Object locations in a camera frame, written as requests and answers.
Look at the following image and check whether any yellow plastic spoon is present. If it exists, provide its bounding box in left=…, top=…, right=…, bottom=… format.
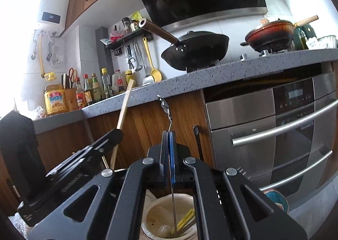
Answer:
left=143, top=37, right=163, bottom=82

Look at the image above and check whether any red label sauce bottle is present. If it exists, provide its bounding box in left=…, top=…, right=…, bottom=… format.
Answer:
left=76, top=78, right=85, bottom=109

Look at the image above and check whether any black wok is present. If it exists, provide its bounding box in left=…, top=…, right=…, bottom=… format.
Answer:
left=138, top=18, right=230, bottom=71

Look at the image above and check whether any red pan with wooden handle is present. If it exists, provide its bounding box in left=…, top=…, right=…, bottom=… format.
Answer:
left=240, top=15, right=319, bottom=51

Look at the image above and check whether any yellow lidded jar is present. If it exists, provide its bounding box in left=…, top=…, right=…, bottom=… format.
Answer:
left=44, top=84, right=68, bottom=116

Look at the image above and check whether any red white packet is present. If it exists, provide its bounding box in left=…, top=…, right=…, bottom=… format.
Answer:
left=109, top=30, right=127, bottom=42

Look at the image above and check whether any white ribbed bowl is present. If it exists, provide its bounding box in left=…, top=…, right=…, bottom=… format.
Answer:
left=317, top=35, right=338, bottom=49

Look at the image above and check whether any wooden chopstick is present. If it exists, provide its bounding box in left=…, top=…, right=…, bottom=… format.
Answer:
left=109, top=79, right=135, bottom=170

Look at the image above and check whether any dark grey pipe casing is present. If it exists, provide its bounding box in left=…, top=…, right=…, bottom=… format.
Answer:
left=95, top=27, right=114, bottom=71

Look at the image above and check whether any white wall socket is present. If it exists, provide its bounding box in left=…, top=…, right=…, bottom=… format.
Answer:
left=50, top=45, right=65, bottom=67

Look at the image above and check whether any wooden knife block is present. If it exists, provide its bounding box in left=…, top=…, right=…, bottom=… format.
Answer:
left=61, top=73, right=78, bottom=112

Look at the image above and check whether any green label sauce bottle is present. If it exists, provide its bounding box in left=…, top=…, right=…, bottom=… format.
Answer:
left=91, top=73, right=102, bottom=103

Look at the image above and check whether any metal flexible hose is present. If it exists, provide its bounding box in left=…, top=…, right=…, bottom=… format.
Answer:
left=31, top=30, right=39, bottom=60
left=46, top=33, right=57, bottom=61

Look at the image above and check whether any dark soy sauce bottle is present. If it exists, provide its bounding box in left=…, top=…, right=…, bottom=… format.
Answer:
left=83, top=74, right=93, bottom=106

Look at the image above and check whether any white floral ceramic utensil holder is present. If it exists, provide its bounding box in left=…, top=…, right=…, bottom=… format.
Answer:
left=141, top=190, right=198, bottom=240

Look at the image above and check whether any glass oil bottle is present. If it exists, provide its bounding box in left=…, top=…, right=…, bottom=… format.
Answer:
left=298, top=27, right=308, bottom=51

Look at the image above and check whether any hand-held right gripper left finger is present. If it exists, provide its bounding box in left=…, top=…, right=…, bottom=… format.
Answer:
left=28, top=131, right=171, bottom=240

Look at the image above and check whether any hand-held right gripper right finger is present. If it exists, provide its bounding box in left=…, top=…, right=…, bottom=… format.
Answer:
left=169, top=132, right=308, bottom=240

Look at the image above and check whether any black cabinet handle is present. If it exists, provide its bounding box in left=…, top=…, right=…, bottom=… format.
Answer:
left=194, top=125, right=204, bottom=161

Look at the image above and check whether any gas stove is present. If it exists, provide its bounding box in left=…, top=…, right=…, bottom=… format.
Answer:
left=185, top=45, right=295, bottom=73

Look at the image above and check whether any stainless steel built-in appliance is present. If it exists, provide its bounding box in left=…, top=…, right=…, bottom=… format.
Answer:
left=202, top=70, right=338, bottom=198

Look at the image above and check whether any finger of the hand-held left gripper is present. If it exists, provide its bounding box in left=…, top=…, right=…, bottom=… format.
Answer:
left=61, top=147, right=117, bottom=196
left=46, top=128, right=124, bottom=178

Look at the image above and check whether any clear plastic bag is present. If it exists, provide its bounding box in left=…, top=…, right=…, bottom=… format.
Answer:
left=32, top=106, right=46, bottom=119

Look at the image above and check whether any yellow gas hose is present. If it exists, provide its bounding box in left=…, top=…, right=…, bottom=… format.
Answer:
left=39, top=33, right=46, bottom=77

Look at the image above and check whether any gold metal fork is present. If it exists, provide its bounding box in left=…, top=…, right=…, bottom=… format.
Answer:
left=157, top=95, right=178, bottom=234

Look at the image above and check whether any white water heater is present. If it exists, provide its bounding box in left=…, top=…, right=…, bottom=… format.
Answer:
left=37, top=0, right=71, bottom=31

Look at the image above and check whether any hanging metal opener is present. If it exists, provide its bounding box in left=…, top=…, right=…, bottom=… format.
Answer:
left=125, top=45, right=136, bottom=70

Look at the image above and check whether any white plastic jug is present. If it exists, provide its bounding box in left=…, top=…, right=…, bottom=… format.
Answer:
left=112, top=70, right=123, bottom=95

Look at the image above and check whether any grey speckled countertop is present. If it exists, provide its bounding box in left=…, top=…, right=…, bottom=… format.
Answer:
left=32, top=48, right=338, bottom=135

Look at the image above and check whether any clear yellow cap bottle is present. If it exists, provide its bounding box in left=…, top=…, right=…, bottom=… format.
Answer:
left=101, top=68, right=111, bottom=99

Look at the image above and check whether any black wall rack shelf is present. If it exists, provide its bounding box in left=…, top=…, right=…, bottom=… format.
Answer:
left=106, top=30, right=155, bottom=54

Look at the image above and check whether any dark green box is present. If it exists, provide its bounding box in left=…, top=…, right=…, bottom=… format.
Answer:
left=304, top=25, right=317, bottom=45

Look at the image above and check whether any printed quilted tablecloth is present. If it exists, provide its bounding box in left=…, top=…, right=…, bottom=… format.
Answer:
left=264, top=189, right=289, bottom=213

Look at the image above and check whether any white labelled container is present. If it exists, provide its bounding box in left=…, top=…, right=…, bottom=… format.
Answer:
left=306, top=38, right=320, bottom=50

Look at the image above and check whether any yellow lid bottle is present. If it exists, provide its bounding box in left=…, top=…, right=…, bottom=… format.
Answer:
left=125, top=70, right=136, bottom=89

